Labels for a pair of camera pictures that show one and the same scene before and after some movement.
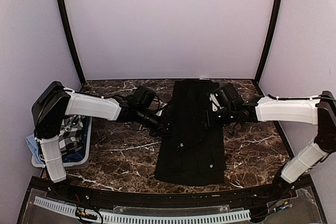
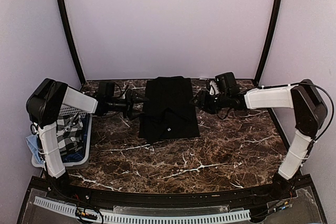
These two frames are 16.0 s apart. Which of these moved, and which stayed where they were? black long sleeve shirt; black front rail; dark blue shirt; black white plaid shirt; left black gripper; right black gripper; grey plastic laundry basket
Moved: left black gripper; black long sleeve shirt; right black gripper
Stayed: grey plastic laundry basket; black white plaid shirt; black front rail; dark blue shirt
